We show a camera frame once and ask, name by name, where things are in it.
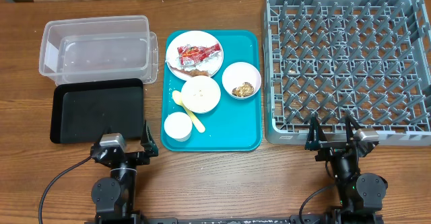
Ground white cup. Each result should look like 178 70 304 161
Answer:
164 112 193 142

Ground pale green bowl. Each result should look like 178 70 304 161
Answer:
180 76 221 114

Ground yellow plastic spoon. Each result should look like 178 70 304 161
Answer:
172 90 205 133

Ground red ketchup packet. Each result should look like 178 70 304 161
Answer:
177 44 222 67

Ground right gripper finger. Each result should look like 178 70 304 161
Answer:
304 116 327 151
344 114 360 140

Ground clear plastic bin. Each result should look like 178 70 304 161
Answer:
38 15 158 85

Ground pink bowl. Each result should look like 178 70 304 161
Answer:
222 62 261 100

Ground grey dish rack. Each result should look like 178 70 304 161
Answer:
262 0 430 146

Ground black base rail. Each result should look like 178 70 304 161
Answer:
146 215 331 224

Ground teal serving tray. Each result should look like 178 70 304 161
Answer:
160 30 263 152

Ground white napkin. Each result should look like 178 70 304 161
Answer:
166 52 224 77

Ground pink plate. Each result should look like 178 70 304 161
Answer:
165 30 224 81

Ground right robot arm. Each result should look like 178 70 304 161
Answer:
298 115 388 224

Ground brown food scraps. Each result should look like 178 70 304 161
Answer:
232 82 255 98

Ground black tray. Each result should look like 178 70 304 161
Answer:
50 79 144 144

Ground brown sausage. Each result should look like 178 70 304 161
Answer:
169 67 211 78

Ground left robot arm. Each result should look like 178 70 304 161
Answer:
90 122 158 223

